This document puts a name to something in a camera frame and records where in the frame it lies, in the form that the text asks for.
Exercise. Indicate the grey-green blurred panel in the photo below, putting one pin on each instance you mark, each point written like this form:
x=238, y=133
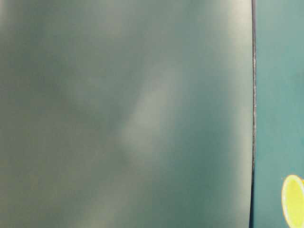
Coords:
x=125, y=113

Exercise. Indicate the yellow-green round cup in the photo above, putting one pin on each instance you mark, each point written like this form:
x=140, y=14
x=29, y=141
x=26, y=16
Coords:
x=292, y=198

